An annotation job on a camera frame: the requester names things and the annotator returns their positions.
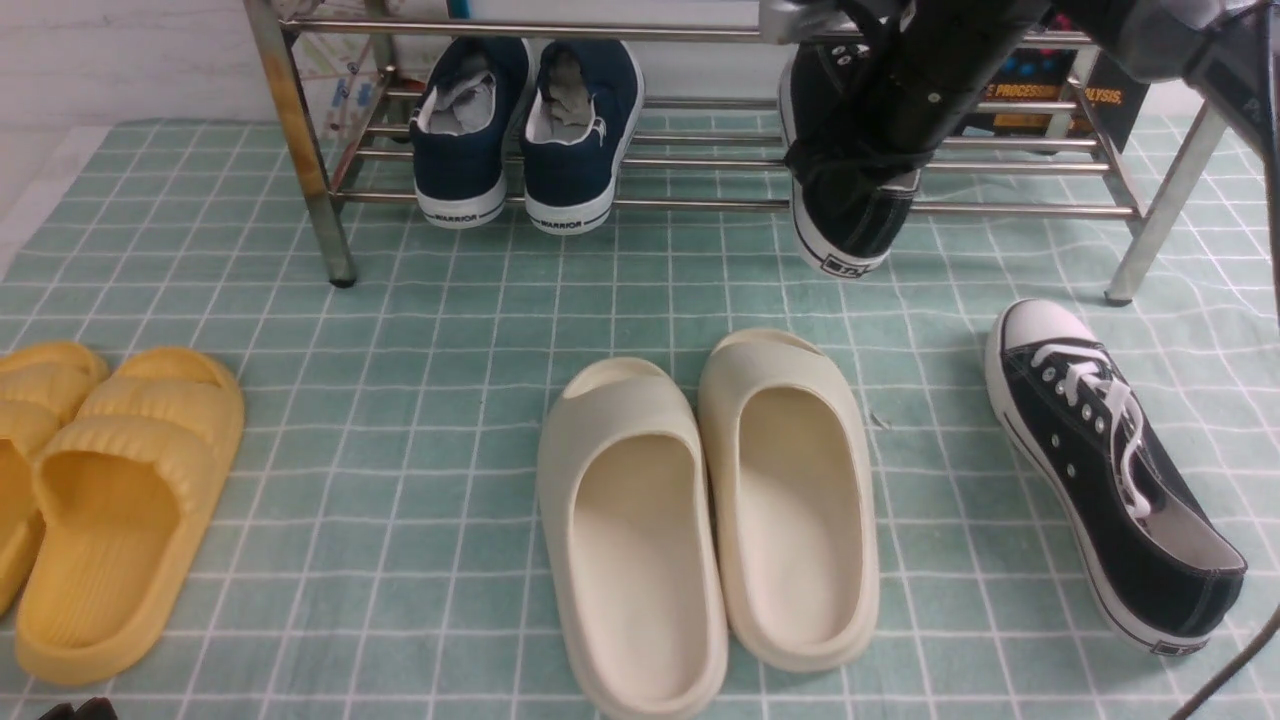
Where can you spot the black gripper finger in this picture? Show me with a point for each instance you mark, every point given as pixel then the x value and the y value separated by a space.
pixel 98 708

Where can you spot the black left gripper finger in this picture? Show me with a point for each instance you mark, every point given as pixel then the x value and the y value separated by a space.
pixel 63 711

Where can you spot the black canvas sneaker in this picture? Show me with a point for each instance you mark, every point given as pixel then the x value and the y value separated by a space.
pixel 1163 576
pixel 846 205

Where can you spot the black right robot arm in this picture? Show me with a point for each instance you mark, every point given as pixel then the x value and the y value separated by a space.
pixel 654 477

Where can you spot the steel shoe rack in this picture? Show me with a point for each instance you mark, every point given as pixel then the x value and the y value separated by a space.
pixel 300 150

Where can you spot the right yellow rubber slide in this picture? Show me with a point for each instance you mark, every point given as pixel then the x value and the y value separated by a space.
pixel 127 489

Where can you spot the yellow rubber slide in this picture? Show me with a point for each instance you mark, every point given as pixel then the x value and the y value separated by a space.
pixel 42 388
pixel 127 489

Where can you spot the green checkered floor cloth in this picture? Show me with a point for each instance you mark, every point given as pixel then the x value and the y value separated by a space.
pixel 376 553

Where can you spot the left yellow rubber slide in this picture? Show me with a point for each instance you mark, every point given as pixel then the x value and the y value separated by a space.
pixel 42 388

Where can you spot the left cream foam slide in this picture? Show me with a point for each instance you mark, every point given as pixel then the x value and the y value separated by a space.
pixel 625 512

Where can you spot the cream foam slide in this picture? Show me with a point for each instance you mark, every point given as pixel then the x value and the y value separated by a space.
pixel 789 468
pixel 625 512

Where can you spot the left navy canvas sneaker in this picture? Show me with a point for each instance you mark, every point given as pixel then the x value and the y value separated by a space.
pixel 476 92

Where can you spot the navy canvas sneaker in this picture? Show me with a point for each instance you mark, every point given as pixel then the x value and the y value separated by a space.
pixel 589 96
pixel 476 92

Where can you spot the colourful patterned paper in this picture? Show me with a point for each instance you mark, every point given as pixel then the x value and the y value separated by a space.
pixel 338 74

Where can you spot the right cream foam slide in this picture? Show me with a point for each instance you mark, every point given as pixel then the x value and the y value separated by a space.
pixel 789 468

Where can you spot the right navy canvas sneaker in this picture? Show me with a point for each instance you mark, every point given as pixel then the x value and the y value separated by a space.
pixel 589 96

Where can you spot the dark image processing book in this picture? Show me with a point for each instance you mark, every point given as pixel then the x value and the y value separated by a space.
pixel 1041 75

